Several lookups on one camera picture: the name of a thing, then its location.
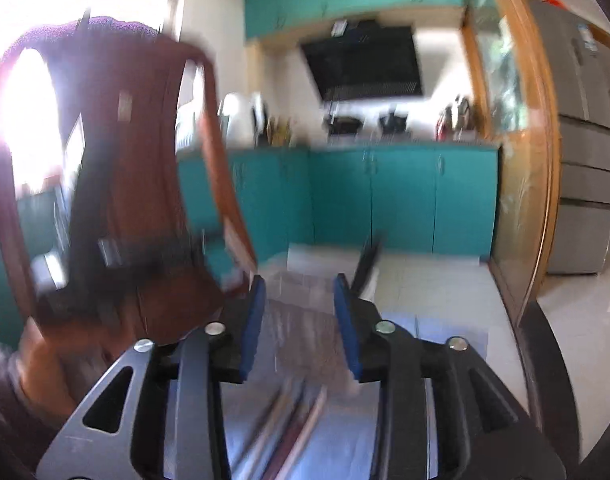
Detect white kitchen appliance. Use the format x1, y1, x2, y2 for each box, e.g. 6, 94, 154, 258
219, 92, 254, 147

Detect carved wooden chair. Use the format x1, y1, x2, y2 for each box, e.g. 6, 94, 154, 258
0, 15, 260, 358

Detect grey plastic utensil basket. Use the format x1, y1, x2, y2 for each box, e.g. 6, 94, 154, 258
262, 267, 368, 392

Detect person's left forearm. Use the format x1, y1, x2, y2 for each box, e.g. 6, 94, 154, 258
0, 337, 51, 480

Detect pile of mixed chopsticks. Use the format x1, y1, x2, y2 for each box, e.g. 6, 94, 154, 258
231, 379, 332, 480

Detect black range hood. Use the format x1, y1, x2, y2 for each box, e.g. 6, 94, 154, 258
299, 19, 425, 102

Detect wood framed glass sliding door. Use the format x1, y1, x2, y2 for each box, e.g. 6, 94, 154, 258
449, 0, 562, 327

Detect black chopstick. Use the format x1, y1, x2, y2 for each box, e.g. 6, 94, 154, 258
351, 232, 387, 295

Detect silver refrigerator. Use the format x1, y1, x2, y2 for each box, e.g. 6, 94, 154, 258
526, 0, 610, 277

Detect large stainless steel pot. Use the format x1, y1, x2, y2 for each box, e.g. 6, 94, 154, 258
446, 95, 474, 137

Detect knife block with utensils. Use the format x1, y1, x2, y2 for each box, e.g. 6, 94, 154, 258
266, 116, 294, 147

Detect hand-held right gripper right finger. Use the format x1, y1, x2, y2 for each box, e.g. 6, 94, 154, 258
332, 273, 569, 480

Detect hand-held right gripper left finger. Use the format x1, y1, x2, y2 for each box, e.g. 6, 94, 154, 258
35, 275, 267, 480

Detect person's left hand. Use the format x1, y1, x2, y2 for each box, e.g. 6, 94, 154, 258
18, 317, 121, 417

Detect black wok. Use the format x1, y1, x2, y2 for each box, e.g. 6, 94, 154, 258
329, 114, 364, 137

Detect teal base cabinets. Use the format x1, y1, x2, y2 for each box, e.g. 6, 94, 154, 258
0, 146, 501, 341

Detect light blue checked cloth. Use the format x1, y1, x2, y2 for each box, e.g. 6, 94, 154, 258
220, 310, 490, 480

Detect grey kitchen countertop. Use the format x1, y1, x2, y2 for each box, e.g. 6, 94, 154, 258
177, 139, 501, 157

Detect black cooking pot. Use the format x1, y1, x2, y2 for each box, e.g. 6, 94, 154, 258
379, 111, 411, 134

